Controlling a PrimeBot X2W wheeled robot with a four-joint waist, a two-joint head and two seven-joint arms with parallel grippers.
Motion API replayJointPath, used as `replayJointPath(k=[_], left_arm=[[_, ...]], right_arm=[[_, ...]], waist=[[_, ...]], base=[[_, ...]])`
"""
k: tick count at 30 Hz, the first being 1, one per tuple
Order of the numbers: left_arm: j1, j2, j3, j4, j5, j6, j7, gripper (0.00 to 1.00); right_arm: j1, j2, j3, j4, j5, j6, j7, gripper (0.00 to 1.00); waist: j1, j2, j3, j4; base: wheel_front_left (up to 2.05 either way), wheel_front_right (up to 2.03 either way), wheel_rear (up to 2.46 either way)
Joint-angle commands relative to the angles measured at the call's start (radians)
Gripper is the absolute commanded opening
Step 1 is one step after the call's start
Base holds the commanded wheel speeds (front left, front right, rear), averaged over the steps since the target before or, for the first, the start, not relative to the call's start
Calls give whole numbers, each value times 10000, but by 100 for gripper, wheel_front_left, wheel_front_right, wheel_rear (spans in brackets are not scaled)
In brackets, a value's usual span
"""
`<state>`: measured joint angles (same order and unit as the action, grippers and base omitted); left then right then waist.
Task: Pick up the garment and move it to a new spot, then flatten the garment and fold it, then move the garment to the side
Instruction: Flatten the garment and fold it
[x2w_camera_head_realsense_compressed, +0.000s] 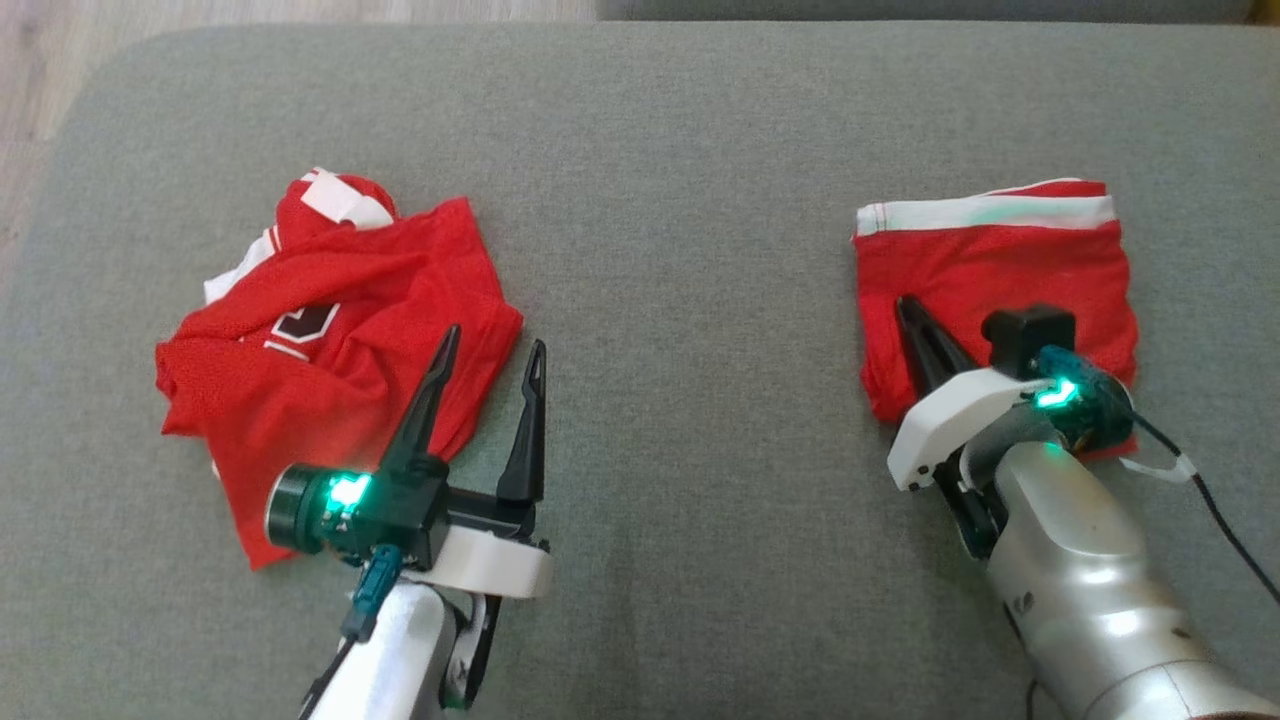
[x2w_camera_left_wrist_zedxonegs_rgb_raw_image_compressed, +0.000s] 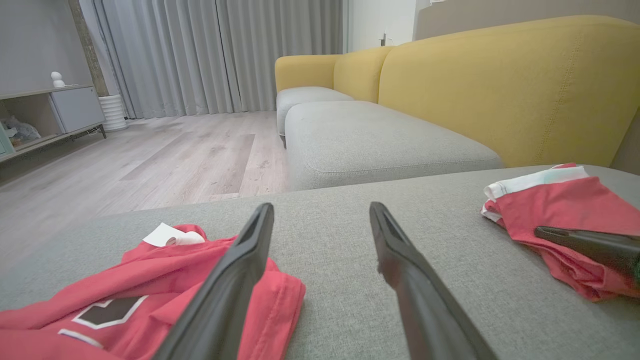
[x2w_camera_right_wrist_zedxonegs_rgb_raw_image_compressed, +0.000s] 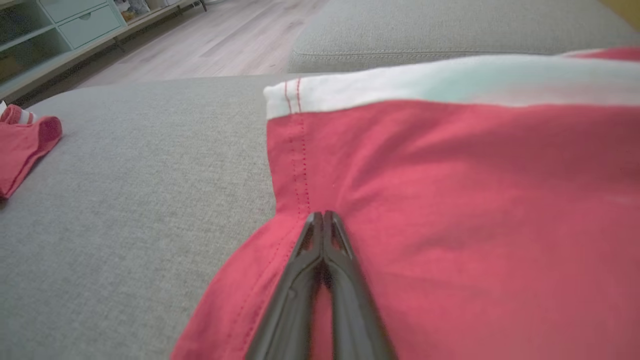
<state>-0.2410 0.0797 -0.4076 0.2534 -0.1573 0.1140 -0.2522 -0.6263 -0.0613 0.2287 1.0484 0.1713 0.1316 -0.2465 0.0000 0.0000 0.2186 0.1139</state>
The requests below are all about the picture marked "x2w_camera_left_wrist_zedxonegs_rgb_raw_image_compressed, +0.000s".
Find yellow sofa armrest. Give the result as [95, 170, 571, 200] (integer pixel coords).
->
[274, 54, 344, 94]

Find red shorts with white trim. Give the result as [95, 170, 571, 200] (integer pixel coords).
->
[480, 163, 640, 303]

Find grey pleated curtain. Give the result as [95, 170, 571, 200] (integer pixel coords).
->
[79, 0, 347, 121]

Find small grey sofa seat cushion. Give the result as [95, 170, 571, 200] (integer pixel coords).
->
[275, 86, 355, 139]

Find white ribbed cylinder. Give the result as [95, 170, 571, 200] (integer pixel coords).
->
[98, 93, 129, 133]

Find large grey sofa seat cushion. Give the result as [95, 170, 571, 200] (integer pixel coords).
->
[0, 164, 640, 360]

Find red Bulls basketball jersey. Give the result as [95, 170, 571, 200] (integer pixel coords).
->
[0, 223, 307, 360]

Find low grey media cabinet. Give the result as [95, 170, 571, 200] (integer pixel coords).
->
[0, 84, 108, 164]

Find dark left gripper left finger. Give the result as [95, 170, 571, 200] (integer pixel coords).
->
[152, 202, 275, 360]

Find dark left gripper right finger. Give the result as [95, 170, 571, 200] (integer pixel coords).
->
[369, 201, 501, 360]

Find small yellow sofa backrest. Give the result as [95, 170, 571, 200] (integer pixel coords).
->
[333, 46, 396, 104]

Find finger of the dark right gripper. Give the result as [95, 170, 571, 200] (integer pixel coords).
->
[534, 226, 640, 291]

